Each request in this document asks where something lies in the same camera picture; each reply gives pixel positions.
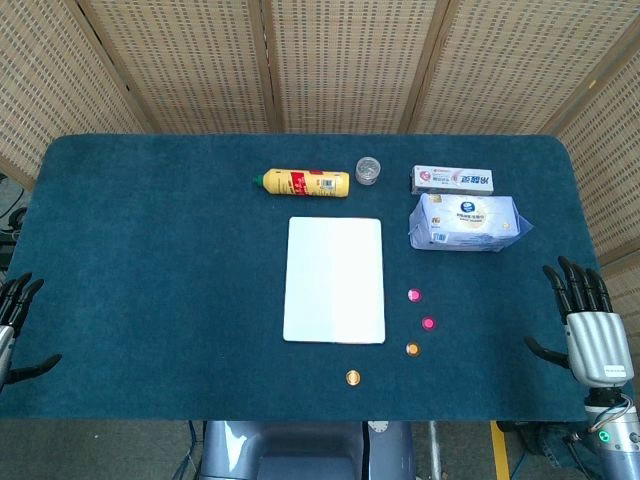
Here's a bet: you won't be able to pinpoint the white toothpaste box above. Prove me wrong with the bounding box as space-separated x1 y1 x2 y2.
410 165 495 196

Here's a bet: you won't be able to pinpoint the dark teal table cloth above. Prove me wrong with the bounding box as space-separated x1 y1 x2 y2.
0 133 632 422

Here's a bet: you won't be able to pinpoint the blue cable under table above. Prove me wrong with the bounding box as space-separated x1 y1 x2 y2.
185 420 202 480

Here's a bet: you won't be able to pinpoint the woven bamboo folding screen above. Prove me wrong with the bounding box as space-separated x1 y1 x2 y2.
0 0 640 346

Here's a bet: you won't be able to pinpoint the small clear plastic jar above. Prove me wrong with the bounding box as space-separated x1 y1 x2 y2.
355 156 381 186

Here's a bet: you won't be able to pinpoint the white magnetic board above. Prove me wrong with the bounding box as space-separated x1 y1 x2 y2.
282 216 387 345

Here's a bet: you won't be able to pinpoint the yellow floor tape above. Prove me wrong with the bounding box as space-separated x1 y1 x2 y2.
490 420 512 480

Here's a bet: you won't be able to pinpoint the blue-grey robot torso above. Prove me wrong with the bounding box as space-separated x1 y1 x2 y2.
199 420 416 480

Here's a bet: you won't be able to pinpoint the black cables on floor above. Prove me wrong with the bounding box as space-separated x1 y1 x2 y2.
0 172 30 261

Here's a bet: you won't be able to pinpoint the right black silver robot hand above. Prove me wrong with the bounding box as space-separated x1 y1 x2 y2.
524 256 631 390

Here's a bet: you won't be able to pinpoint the pale blue tissue pack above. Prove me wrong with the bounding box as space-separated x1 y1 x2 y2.
408 193 535 254

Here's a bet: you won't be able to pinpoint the yellow bottle with green cap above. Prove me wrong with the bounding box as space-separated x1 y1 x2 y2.
251 168 351 200

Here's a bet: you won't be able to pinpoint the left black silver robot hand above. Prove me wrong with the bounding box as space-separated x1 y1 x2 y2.
0 271 63 396

